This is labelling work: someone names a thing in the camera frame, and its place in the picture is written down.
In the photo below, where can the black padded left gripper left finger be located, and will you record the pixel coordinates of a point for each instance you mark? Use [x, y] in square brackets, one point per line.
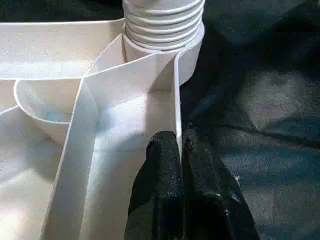
[157, 195]

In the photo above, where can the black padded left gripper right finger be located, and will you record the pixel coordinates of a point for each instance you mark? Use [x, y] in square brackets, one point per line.
[215, 200]

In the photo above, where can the white plastic table top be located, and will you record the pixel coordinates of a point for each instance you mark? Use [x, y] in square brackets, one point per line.
[75, 125]

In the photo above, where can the white plastic table leg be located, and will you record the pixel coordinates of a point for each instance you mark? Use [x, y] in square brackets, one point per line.
[162, 22]

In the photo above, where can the black work mat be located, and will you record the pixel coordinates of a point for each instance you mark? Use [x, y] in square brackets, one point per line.
[260, 100]

